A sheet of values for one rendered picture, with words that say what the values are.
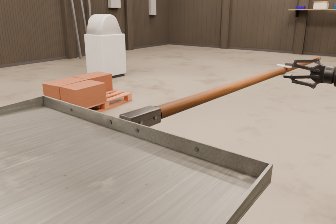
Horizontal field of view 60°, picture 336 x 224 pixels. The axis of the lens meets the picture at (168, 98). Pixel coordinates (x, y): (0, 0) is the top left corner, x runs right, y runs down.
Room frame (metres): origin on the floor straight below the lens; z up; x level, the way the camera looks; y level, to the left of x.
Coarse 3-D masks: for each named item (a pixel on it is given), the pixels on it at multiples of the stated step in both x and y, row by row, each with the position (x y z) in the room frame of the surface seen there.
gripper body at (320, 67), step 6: (318, 66) 1.21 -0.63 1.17; (324, 66) 1.20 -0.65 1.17; (330, 66) 1.18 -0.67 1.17; (312, 72) 1.22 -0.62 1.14; (318, 72) 1.21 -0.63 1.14; (324, 72) 1.17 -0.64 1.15; (330, 72) 1.16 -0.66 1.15; (318, 78) 1.20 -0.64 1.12; (324, 78) 1.17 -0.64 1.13; (330, 78) 1.15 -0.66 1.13
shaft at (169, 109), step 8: (304, 64) 1.56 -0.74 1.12; (272, 72) 1.15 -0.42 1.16; (280, 72) 1.22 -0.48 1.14; (240, 80) 0.92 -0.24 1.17; (248, 80) 0.95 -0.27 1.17; (256, 80) 1.00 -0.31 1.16; (264, 80) 1.08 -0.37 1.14; (216, 88) 0.79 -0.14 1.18; (224, 88) 0.81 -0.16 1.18; (232, 88) 0.84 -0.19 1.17; (240, 88) 0.89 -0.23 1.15; (192, 96) 0.69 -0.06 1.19; (200, 96) 0.70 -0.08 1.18; (208, 96) 0.73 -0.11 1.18; (216, 96) 0.76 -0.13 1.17; (168, 104) 0.61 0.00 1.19; (176, 104) 0.62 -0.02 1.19; (184, 104) 0.64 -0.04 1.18; (192, 104) 0.67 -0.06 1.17; (200, 104) 0.71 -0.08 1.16; (168, 112) 0.59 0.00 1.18; (176, 112) 0.62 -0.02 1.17
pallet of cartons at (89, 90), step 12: (96, 72) 4.88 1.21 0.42; (48, 84) 4.01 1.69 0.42; (60, 84) 4.01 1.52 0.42; (72, 84) 4.01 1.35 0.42; (84, 84) 4.01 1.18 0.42; (96, 84) 4.01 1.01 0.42; (108, 84) 4.70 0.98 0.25; (48, 96) 4.02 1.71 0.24; (60, 96) 3.89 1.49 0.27; (72, 96) 3.74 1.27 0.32; (84, 96) 3.80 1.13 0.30; (96, 96) 3.97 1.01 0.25; (108, 96) 4.38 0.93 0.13; (120, 96) 4.38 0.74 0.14; (108, 108) 4.15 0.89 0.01
